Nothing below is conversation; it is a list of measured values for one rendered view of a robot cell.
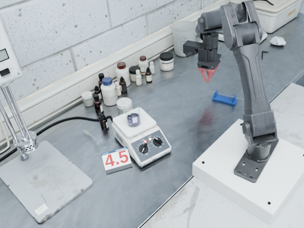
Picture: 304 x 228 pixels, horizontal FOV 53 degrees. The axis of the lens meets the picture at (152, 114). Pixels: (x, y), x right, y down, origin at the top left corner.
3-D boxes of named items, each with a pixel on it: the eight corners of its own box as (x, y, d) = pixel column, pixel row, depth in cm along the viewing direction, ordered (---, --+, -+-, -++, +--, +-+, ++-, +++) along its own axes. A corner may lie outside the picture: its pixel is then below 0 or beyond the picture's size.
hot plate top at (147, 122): (157, 125, 106) (157, 122, 105) (127, 139, 101) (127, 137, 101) (140, 108, 114) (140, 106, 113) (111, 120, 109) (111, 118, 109)
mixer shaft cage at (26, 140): (43, 145, 92) (15, 75, 77) (23, 157, 89) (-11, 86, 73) (32, 135, 96) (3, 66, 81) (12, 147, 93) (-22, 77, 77)
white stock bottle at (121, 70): (131, 80, 144) (129, 60, 137) (129, 87, 139) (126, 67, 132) (119, 80, 145) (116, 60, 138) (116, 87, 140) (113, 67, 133)
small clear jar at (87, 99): (96, 102, 132) (94, 92, 129) (89, 108, 129) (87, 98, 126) (88, 99, 134) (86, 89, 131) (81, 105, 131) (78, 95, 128)
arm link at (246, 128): (242, 119, 88) (251, 132, 83) (270, 113, 88) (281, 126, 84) (239, 134, 92) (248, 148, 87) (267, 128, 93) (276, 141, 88)
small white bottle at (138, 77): (139, 82, 143) (137, 68, 138) (143, 83, 141) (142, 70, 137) (135, 84, 141) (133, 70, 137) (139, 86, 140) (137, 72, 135)
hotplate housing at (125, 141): (172, 152, 106) (172, 135, 101) (140, 169, 101) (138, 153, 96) (139, 120, 121) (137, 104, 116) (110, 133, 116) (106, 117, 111)
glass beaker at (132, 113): (144, 123, 106) (143, 105, 101) (134, 131, 103) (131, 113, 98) (133, 116, 109) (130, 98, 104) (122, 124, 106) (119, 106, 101)
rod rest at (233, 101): (237, 101, 126) (238, 94, 124) (235, 105, 124) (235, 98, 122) (214, 95, 130) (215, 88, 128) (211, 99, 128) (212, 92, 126)
